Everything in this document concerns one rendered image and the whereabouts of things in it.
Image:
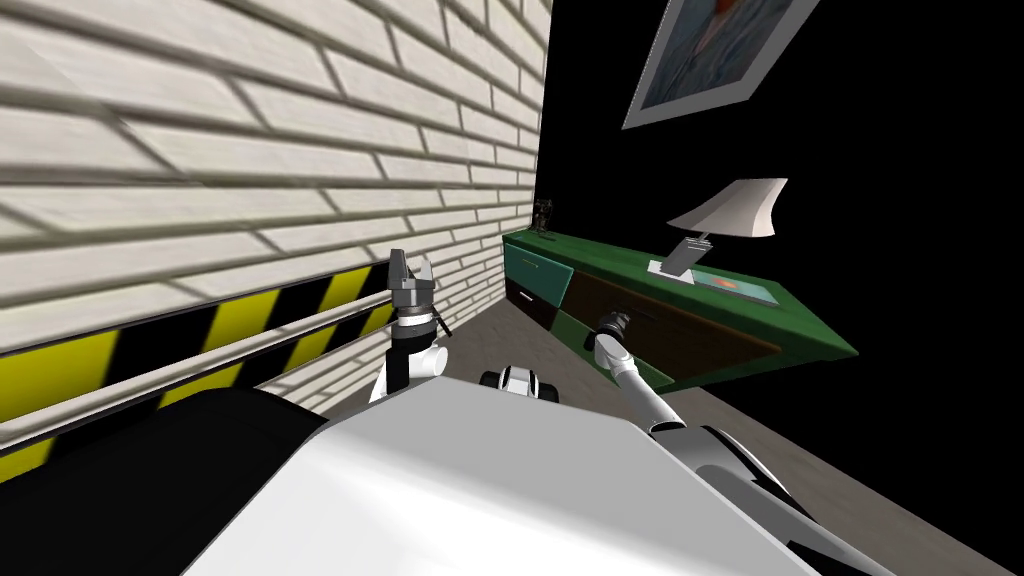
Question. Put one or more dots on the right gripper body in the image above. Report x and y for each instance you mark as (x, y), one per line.
(630, 315)

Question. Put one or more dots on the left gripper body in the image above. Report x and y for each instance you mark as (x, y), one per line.
(411, 293)

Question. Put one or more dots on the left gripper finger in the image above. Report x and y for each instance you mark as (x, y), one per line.
(427, 272)
(397, 264)

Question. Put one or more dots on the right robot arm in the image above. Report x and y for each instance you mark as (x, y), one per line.
(640, 392)

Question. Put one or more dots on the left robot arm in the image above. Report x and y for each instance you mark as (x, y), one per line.
(120, 496)

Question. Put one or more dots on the brown drawer front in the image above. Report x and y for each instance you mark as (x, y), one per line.
(688, 336)

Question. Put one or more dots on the green dresser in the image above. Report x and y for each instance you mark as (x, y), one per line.
(720, 308)

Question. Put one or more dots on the teal drawer front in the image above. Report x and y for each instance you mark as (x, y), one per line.
(536, 272)

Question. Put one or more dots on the white table lamp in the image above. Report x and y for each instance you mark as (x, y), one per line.
(740, 210)

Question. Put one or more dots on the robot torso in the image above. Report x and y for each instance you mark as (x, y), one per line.
(480, 496)

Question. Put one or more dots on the framed wall picture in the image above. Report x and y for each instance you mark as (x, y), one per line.
(704, 56)

